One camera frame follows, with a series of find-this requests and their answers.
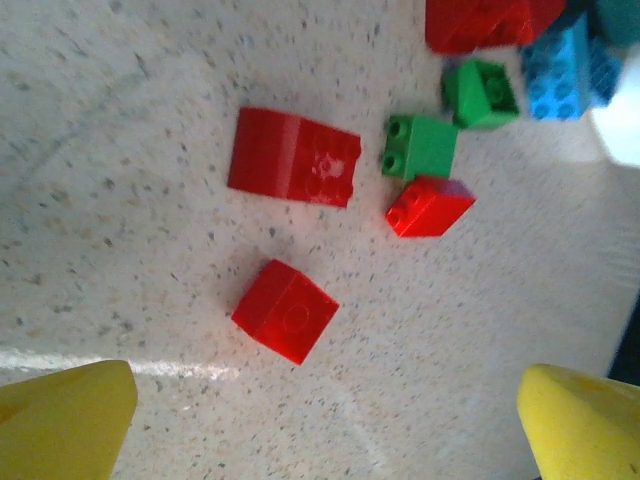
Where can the red lego brick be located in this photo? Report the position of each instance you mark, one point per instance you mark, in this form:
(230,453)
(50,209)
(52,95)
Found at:
(285,312)
(480,25)
(280,155)
(430,210)

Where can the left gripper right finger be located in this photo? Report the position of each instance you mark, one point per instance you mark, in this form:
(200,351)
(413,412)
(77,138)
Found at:
(585,435)

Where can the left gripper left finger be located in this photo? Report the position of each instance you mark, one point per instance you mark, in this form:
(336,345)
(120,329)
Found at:
(60,430)

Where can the green lego brick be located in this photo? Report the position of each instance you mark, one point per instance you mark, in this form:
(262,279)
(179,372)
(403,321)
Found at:
(475,95)
(425,147)

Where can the blue lego brick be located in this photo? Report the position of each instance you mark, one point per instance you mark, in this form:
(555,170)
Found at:
(565,70)

